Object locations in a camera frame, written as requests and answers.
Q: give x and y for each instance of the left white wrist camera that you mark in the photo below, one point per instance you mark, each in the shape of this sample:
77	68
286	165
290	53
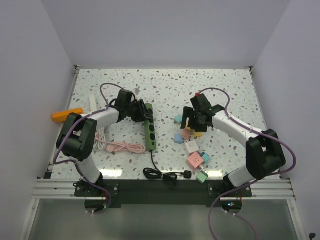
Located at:
136	91

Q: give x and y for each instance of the teal plug adapter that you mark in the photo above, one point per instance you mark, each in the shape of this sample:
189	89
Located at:
205	157

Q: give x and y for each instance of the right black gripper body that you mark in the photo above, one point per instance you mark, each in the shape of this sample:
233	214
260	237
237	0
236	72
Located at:
195	122

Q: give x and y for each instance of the green power strip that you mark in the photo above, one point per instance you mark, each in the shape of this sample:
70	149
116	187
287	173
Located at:
149	131

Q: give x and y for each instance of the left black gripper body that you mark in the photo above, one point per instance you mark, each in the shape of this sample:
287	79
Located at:
135	111

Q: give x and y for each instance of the white power strip cartoon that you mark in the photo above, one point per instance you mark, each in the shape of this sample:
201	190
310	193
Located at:
191	147

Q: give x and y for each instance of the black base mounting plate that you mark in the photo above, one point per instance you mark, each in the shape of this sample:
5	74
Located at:
153	192

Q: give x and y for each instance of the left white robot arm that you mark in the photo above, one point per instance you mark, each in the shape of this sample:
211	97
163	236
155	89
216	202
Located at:
76	140

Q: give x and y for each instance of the pink cube plug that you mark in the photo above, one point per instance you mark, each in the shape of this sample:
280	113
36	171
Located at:
195	161

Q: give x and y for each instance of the green plug adapter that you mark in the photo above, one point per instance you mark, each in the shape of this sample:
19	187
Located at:
202	177

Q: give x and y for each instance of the yellow small plug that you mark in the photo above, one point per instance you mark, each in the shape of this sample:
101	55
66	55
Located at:
197	134

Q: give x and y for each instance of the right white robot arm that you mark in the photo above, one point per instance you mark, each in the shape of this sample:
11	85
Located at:
263	152

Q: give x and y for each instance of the orange power strip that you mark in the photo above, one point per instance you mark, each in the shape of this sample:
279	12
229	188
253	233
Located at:
59	117

